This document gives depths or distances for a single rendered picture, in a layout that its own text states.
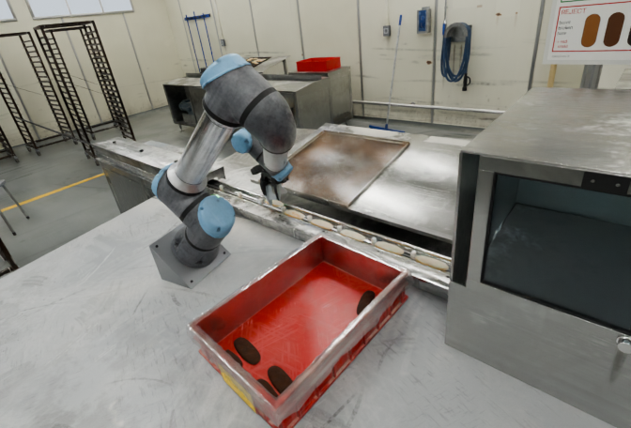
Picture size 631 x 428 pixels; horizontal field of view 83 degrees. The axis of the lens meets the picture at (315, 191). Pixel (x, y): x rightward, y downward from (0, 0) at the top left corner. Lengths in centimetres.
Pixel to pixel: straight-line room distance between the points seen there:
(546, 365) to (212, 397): 68
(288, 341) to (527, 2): 420
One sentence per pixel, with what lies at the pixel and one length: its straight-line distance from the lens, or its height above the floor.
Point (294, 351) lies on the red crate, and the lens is 94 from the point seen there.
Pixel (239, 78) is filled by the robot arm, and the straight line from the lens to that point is 83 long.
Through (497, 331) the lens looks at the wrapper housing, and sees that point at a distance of 86.
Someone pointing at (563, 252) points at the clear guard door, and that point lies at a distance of 71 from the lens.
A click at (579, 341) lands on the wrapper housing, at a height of 98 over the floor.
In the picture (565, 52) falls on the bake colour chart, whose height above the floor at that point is 132.
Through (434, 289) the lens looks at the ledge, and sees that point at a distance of 104.
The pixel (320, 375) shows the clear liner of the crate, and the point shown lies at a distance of 80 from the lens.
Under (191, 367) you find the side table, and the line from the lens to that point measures 99.
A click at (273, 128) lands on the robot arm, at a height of 132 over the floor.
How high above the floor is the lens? 154
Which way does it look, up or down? 26 degrees down
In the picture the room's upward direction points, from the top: 7 degrees counter-clockwise
